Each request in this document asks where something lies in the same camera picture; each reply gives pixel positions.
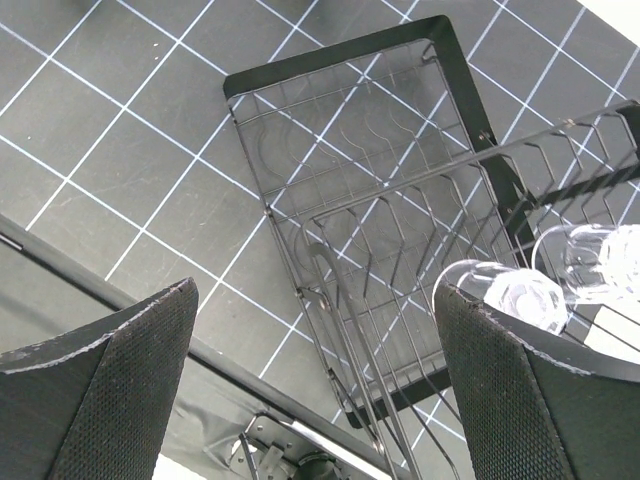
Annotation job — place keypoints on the black wire dish rack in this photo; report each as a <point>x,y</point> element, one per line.
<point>377,167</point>

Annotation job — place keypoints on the black grid mat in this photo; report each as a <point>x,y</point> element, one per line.
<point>118,150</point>

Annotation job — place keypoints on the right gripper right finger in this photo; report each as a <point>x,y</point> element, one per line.
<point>534,405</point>

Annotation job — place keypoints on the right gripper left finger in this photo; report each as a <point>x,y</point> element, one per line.
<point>95,402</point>

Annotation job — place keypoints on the small clear faceted glass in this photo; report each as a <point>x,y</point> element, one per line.
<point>593,263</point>

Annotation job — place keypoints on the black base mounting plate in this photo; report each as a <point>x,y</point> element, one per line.
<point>224,423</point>

